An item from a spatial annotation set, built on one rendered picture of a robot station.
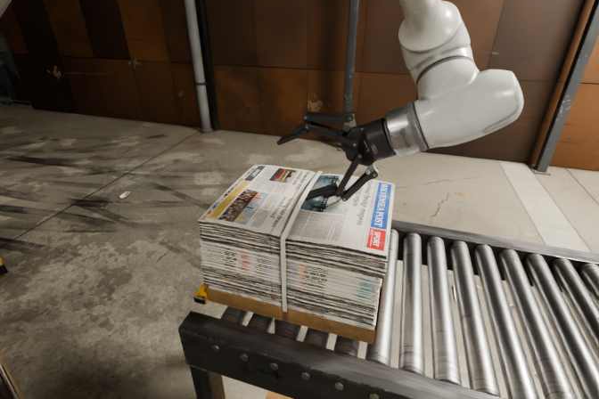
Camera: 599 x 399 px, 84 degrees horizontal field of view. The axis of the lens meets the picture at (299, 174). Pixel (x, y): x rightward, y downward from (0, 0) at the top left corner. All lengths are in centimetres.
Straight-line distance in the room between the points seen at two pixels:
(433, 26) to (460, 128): 17
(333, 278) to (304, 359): 17
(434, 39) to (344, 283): 46
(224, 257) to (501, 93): 58
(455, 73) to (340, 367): 57
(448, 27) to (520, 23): 301
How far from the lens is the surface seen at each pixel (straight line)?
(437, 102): 59
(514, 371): 83
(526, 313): 96
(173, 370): 176
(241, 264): 71
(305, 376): 74
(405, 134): 60
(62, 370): 196
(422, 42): 64
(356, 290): 66
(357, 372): 73
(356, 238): 62
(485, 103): 59
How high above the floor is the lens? 141
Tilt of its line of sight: 27 degrees down
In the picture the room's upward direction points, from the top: straight up
